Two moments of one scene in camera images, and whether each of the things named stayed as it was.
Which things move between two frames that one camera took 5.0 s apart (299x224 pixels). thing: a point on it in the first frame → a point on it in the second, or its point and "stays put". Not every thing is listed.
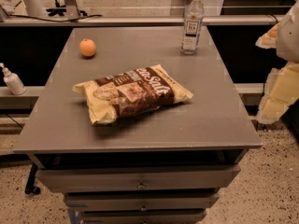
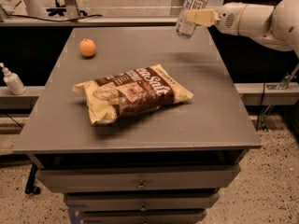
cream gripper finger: x=268 y=40 → x=202 y=17
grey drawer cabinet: x=163 y=166 stays put
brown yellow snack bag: x=113 y=98 stays put
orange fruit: x=87 y=47 stays put
